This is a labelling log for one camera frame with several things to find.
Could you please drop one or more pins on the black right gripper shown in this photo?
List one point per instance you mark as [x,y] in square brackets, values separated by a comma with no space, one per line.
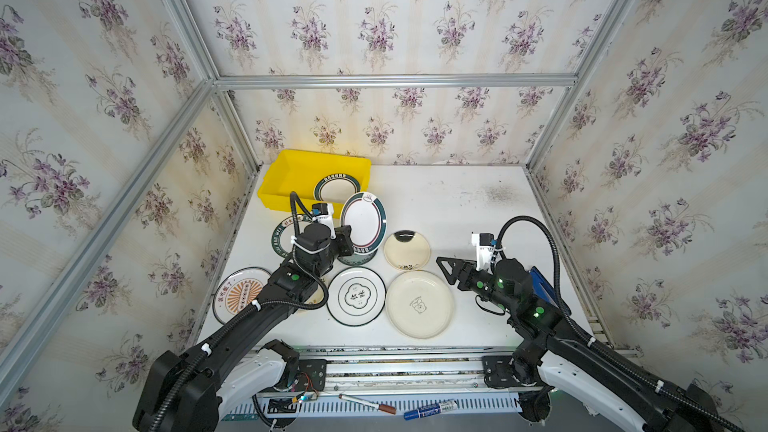
[465,276]

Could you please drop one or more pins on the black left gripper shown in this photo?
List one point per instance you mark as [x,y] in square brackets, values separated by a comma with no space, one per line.
[342,240]

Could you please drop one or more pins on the white plate green striped rim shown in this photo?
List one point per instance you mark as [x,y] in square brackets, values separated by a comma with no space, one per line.
[365,214]

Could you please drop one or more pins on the white plate dark green rim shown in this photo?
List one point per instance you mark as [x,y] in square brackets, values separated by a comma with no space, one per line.
[336,188]

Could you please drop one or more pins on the large cream plate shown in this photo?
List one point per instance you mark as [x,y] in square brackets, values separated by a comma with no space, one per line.
[419,304]

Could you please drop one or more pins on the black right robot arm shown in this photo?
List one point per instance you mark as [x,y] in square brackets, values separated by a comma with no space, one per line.
[557,354]

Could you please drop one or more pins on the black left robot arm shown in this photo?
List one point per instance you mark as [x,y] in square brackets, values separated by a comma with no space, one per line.
[194,390]

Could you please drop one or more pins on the yellow plastic bin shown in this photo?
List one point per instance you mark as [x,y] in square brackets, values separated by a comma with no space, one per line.
[299,171]

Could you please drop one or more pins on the dark blue floral plate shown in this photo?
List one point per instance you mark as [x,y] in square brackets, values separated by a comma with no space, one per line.
[356,260]

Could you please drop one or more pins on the green rim lettered plate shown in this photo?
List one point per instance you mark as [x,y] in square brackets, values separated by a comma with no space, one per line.
[281,237]

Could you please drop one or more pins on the white plate black flower outline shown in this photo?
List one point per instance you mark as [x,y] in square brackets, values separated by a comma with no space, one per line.
[357,296]

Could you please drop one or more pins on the pale yellow small plate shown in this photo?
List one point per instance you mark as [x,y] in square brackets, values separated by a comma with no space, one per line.
[318,299]

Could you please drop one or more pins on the blue flat tool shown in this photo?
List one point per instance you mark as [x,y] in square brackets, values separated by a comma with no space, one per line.
[542,288]

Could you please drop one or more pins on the orange sunburst plate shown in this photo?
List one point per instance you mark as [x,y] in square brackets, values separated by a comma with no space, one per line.
[238,290]

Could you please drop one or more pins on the blue marker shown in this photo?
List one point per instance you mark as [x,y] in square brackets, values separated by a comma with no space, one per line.
[431,410]

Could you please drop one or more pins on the red capped marker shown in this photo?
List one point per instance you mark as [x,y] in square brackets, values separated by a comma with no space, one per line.
[385,408]

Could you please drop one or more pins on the aluminium rail base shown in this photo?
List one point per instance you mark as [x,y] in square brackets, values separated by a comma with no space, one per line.
[404,377]

